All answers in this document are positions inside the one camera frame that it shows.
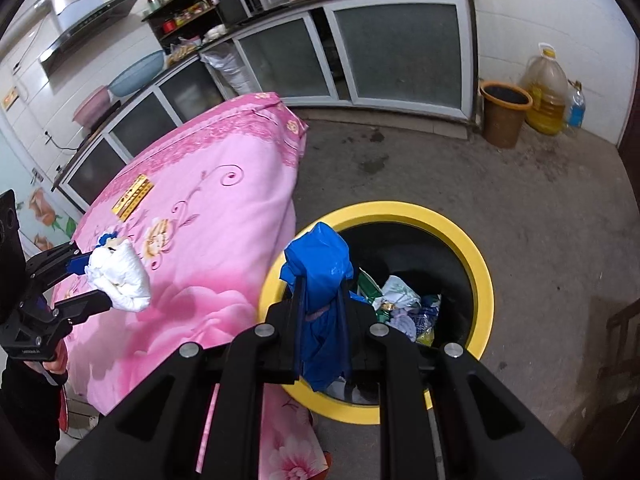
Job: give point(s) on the kitchen counter cabinet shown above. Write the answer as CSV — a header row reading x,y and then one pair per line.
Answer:
x,y
400,55

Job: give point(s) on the blue plastic basket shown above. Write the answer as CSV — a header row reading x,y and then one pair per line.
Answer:
x,y
137,75

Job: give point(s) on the green snack packet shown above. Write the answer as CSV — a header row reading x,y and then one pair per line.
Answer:
x,y
369,287
384,312

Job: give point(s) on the steel range hood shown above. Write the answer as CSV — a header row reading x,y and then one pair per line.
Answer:
x,y
85,15

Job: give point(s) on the pink floral tablecloth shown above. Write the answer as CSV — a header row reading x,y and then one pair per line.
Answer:
x,y
200,240

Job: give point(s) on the brown plastic bucket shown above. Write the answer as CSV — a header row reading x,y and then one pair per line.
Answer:
x,y
502,120

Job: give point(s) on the person's left forearm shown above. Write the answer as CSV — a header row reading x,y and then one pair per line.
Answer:
x,y
25,410

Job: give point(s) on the row of small spice jars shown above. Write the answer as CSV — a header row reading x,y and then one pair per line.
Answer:
x,y
192,10

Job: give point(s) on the white woven sack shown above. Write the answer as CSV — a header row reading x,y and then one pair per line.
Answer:
x,y
227,72

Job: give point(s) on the floral glass door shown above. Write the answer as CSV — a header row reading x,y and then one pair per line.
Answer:
x,y
30,210

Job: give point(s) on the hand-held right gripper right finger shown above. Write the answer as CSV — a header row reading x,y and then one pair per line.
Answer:
x,y
357,340

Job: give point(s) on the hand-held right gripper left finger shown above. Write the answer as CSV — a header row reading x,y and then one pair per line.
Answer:
x,y
287,340

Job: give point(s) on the large blue plastic bag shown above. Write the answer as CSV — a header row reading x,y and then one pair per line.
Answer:
x,y
315,260

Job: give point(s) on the clear bag of food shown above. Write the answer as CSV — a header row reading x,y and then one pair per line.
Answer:
x,y
182,50

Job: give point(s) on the red round stool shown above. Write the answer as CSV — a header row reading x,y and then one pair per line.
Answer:
x,y
63,410

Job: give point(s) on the dark corner spice shelf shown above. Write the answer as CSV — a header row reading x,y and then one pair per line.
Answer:
x,y
195,7

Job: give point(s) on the black microwave oven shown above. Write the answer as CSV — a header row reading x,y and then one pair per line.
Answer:
x,y
250,0

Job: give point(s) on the brown wooden furniture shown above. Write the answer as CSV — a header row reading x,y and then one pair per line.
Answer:
x,y
615,385

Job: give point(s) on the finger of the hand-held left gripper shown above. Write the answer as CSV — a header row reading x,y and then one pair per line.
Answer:
x,y
82,306
80,264

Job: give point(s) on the large cooking oil bottle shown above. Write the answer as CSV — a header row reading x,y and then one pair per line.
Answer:
x,y
547,90

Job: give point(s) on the yellow snack packet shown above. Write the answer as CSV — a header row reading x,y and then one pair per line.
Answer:
x,y
427,320

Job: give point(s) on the person's left hand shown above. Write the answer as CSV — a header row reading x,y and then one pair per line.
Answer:
x,y
57,367

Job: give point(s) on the white printed tissue packet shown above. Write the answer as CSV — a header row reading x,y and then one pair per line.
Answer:
x,y
400,292

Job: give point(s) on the black trash bin yellow rim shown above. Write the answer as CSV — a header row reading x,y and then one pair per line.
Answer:
x,y
450,240

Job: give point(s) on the gold cardboard box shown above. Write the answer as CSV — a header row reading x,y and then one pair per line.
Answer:
x,y
132,197

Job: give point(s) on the small blue plastic bag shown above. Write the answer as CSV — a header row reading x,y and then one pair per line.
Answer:
x,y
107,238

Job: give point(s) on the white tissue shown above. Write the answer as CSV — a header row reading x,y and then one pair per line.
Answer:
x,y
122,280

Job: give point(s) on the pink plastic basin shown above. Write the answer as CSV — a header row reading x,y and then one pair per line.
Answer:
x,y
92,106

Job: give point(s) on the clear water bottle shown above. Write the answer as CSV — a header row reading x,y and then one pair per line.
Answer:
x,y
576,107

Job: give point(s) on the orange wall panel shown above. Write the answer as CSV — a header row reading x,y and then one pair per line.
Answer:
x,y
10,97

